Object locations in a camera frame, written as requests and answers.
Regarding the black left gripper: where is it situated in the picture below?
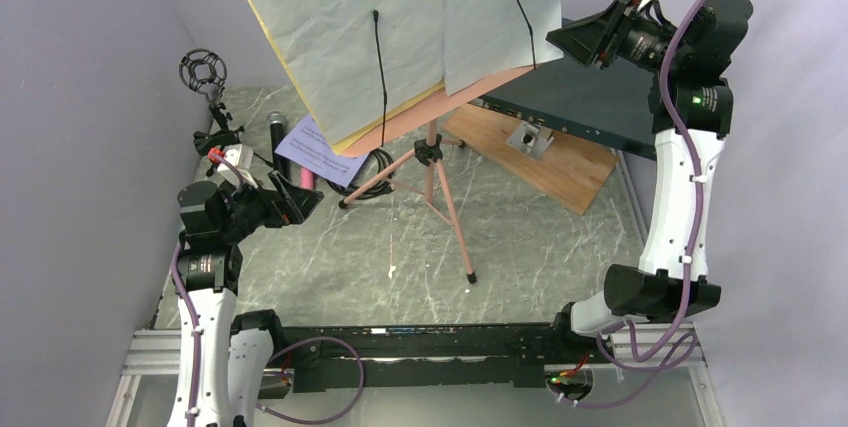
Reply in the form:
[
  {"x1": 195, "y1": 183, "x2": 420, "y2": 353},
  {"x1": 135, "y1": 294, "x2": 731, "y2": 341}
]
[{"x1": 219, "y1": 170, "x2": 322, "y2": 242}]

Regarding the dark teal rack unit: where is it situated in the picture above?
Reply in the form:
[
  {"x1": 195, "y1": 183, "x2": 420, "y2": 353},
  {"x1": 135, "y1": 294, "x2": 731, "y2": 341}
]
[{"x1": 480, "y1": 56, "x2": 665, "y2": 160}]

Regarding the pink small microphone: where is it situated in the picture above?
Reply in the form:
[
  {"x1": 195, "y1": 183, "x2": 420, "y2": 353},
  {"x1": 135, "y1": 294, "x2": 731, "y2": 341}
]
[{"x1": 299, "y1": 167, "x2": 315, "y2": 190}]

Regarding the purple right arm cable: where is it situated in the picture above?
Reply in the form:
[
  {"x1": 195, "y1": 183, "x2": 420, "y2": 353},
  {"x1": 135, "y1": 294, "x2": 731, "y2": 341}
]
[{"x1": 546, "y1": 0, "x2": 743, "y2": 411}]

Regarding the black round-base mic stand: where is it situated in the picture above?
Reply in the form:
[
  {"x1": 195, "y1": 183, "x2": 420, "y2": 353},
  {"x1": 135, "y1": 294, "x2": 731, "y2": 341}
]
[{"x1": 193, "y1": 127, "x2": 244, "y2": 157}]

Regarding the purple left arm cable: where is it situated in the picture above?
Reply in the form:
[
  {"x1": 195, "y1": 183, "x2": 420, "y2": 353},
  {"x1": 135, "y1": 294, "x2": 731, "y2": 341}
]
[{"x1": 168, "y1": 152, "x2": 366, "y2": 427}]

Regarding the grey paper sheet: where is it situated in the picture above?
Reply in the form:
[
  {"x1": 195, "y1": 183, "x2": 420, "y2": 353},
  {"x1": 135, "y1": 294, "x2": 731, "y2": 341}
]
[{"x1": 247, "y1": 0, "x2": 445, "y2": 152}]

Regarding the black tripod mic stand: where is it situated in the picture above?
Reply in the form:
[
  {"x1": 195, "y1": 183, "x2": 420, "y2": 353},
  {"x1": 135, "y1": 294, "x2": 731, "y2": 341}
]
[{"x1": 179, "y1": 48, "x2": 245, "y2": 141}]

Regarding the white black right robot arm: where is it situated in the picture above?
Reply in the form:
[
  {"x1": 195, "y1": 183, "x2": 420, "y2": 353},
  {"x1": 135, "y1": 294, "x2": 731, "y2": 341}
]
[{"x1": 546, "y1": 0, "x2": 754, "y2": 362}]

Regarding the wooden board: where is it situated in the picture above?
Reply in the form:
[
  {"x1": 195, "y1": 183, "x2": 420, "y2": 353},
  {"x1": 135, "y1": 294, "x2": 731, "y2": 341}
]
[{"x1": 442, "y1": 104, "x2": 618, "y2": 215}]

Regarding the white paper sheet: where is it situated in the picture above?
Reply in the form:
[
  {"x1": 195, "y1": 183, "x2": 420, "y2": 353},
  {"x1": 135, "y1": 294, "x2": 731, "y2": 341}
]
[{"x1": 444, "y1": 0, "x2": 563, "y2": 95}]

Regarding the black silver handheld microphone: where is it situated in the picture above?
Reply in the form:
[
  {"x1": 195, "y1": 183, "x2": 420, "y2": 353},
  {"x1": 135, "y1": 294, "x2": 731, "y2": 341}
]
[{"x1": 267, "y1": 111, "x2": 290, "y2": 179}]

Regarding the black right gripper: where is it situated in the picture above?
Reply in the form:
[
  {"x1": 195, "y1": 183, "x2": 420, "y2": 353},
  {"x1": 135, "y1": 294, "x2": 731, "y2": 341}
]
[{"x1": 547, "y1": 0, "x2": 689, "y2": 75}]

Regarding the coiled black cable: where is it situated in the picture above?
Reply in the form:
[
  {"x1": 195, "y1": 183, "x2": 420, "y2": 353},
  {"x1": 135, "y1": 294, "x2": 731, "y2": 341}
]
[{"x1": 337, "y1": 147, "x2": 395, "y2": 200}]

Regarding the pink tripod music stand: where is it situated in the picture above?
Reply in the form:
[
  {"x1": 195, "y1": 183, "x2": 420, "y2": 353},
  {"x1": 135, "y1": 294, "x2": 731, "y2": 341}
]
[{"x1": 337, "y1": 0, "x2": 551, "y2": 285}]

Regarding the silver metal bracket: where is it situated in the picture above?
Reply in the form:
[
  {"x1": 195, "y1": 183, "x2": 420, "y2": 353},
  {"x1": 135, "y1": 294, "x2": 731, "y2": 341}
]
[{"x1": 506, "y1": 121, "x2": 554, "y2": 160}]

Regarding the blue sheet music page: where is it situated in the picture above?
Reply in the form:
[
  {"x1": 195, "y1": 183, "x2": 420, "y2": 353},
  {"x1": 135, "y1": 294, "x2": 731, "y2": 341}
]
[{"x1": 274, "y1": 115, "x2": 368, "y2": 187}]

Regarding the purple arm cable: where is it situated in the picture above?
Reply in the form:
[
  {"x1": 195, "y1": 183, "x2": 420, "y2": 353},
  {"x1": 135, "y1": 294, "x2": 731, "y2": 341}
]
[
  {"x1": 546, "y1": 0, "x2": 743, "y2": 411},
  {"x1": 168, "y1": 152, "x2": 366, "y2": 427}
]

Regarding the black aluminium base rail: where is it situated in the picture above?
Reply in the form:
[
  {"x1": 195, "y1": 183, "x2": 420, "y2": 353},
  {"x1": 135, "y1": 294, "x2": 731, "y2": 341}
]
[{"x1": 105, "y1": 321, "x2": 723, "y2": 427}]

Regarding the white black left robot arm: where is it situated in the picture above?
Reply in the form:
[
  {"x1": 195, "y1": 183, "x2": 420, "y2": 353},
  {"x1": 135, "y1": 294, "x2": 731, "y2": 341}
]
[{"x1": 168, "y1": 171, "x2": 324, "y2": 426}]

